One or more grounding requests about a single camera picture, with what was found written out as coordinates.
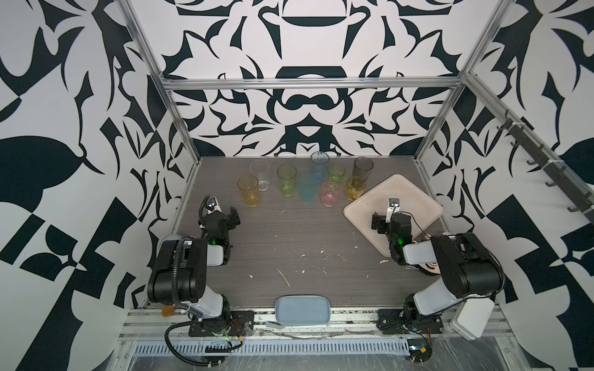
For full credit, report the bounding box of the blue clear plastic cup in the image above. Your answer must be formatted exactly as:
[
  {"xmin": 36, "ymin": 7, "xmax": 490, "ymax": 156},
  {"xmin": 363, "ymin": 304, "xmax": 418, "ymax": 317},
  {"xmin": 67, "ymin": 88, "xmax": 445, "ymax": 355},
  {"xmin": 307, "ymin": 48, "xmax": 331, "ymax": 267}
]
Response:
[{"xmin": 310, "ymin": 151, "xmax": 329, "ymax": 183}]

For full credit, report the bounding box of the pink plastic cup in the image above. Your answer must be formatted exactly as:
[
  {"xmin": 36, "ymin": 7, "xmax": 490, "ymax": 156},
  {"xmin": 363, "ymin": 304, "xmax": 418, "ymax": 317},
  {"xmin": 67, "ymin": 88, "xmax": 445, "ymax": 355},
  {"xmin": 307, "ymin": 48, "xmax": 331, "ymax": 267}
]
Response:
[{"xmin": 320, "ymin": 182, "xmax": 342, "ymax": 207}]

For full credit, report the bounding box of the amber plastic cup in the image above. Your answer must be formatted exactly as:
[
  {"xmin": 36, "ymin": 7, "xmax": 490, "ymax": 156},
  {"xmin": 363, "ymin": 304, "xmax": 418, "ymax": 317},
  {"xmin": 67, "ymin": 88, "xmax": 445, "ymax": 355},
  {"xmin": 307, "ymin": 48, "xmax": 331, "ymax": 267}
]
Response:
[{"xmin": 238, "ymin": 174, "xmax": 260, "ymax": 207}]

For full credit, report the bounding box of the black wall hook rack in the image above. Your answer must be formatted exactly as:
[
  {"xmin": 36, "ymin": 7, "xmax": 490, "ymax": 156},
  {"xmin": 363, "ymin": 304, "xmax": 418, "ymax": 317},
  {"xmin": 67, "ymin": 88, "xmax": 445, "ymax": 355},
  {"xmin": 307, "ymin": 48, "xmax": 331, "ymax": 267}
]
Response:
[{"xmin": 497, "ymin": 109, "xmax": 593, "ymax": 224}]

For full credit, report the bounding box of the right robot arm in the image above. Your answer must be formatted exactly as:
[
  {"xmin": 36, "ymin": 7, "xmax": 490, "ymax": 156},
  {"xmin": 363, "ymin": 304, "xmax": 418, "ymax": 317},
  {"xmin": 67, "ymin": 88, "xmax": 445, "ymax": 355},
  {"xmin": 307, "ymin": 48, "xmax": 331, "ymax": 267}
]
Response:
[{"xmin": 371, "ymin": 213, "xmax": 505, "ymax": 324}]

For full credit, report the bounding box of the teal frosted plastic cup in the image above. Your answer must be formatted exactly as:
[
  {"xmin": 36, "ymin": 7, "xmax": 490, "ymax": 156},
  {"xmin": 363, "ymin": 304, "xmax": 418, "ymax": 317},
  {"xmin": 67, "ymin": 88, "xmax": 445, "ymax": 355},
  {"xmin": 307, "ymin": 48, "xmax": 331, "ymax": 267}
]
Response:
[{"xmin": 298, "ymin": 173, "xmax": 318, "ymax": 201}]

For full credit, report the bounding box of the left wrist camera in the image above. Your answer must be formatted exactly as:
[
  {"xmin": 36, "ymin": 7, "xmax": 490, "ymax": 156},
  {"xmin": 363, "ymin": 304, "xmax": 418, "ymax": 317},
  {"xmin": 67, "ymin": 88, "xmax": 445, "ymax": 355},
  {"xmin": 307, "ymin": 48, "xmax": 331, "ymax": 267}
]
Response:
[{"xmin": 204, "ymin": 196, "xmax": 221, "ymax": 214}]

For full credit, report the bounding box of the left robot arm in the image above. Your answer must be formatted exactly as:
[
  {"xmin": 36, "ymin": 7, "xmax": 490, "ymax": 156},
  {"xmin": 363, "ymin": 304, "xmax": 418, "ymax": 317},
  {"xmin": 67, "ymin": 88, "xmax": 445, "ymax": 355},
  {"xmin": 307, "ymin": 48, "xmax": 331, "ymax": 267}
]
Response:
[{"xmin": 147, "ymin": 207, "xmax": 241, "ymax": 325}]

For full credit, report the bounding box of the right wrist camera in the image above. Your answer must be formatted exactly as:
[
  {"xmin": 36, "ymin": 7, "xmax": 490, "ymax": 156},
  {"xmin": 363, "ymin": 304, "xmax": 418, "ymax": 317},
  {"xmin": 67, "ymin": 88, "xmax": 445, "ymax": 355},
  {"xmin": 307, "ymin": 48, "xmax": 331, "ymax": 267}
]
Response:
[{"xmin": 385, "ymin": 198, "xmax": 401, "ymax": 224}]

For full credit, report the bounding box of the blue grey oval dish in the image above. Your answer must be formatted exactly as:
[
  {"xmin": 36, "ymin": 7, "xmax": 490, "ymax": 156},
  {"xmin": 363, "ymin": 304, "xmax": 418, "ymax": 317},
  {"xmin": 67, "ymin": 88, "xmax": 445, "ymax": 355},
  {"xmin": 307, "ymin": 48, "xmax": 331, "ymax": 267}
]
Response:
[{"xmin": 275, "ymin": 295, "xmax": 331, "ymax": 326}]

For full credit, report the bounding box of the cartoon face plush toy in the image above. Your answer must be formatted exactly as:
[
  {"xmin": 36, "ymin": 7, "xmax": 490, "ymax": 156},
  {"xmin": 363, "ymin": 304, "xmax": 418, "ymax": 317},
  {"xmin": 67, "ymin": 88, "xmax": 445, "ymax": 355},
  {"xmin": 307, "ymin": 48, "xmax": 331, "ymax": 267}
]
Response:
[{"xmin": 405, "ymin": 232, "xmax": 450, "ymax": 277}]

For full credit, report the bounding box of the beige plastic tray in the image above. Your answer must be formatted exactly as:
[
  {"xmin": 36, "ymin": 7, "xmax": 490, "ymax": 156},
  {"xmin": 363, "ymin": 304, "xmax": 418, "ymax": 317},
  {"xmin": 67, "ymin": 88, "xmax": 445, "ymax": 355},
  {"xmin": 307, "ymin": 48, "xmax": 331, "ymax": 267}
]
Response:
[{"xmin": 343, "ymin": 175, "xmax": 443, "ymax": 258}]

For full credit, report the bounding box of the white slotted cable duct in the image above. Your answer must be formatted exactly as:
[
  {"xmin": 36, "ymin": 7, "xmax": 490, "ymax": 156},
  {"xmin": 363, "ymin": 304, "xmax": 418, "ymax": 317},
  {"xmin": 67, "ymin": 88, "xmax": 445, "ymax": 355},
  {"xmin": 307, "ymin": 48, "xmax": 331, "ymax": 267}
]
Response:
[{"xmin": 129, "ymin": 337, "xmax": 411, "ymax": 357}]

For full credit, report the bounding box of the grey smoked plastic cup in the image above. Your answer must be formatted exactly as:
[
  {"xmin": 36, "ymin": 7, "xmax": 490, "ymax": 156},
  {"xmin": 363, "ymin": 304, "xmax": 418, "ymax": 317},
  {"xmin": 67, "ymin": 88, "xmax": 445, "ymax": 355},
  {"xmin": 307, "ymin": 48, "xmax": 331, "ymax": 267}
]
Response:
[{"xmin": 352, "ymin": 156, "xmax": 374, "ymax": 182}]

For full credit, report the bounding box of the small green plastic cup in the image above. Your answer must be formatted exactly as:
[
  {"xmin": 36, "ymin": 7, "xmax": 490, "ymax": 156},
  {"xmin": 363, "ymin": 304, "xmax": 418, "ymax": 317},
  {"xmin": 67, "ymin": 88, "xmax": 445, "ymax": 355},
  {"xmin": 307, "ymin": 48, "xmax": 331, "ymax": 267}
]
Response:
[{"xmin": 326, "ymin": 162, "xmax": 346, "ymax": 184}]

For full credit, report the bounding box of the tall green plastic cup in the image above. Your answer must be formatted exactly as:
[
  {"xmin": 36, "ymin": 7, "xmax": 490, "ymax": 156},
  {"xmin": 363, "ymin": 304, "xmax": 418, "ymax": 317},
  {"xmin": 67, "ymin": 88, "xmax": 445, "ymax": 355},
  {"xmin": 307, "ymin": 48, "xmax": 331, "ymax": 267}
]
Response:
[{"xmin": 276, "ymin": 164, "xmax": 297, "ymax": 197}]

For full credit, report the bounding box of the yellow plastic cup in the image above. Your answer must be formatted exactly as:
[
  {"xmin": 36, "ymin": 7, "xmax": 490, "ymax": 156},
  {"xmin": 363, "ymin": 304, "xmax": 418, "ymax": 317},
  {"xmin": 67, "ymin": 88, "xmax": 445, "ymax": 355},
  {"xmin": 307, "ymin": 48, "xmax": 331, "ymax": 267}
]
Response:
[{"xmin": 345, "ymin": 176, "xmax": 366, "ymax": 201}]

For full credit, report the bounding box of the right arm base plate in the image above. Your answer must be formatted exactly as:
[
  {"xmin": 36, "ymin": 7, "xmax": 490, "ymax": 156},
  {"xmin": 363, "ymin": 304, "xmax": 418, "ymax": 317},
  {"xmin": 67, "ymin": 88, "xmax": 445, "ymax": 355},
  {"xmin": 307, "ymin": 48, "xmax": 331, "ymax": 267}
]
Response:
[{"xmin": 376, "ymin": 309, "xmax": 443, "ymax": 335}]

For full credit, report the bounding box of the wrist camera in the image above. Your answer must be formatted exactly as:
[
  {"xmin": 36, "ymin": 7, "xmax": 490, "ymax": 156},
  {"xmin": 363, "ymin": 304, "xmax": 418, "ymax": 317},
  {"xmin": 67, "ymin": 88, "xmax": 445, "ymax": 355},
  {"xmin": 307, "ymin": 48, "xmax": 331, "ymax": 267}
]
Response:
[
  {"xmin": 204, "ymin": 196, "xmax": 221, "ymax": 214},
  {"xmin": 385, "ymin": 198, "xmax": 401, "ymax": 224}
]

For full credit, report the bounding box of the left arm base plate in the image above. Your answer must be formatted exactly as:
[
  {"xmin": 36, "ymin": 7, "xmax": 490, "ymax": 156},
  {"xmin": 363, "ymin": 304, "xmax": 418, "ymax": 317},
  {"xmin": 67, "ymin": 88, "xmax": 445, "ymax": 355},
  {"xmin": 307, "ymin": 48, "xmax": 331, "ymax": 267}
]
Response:
[{"xmin": 189, "ymin": 311, "xmax": 255, "ymax": 337}]

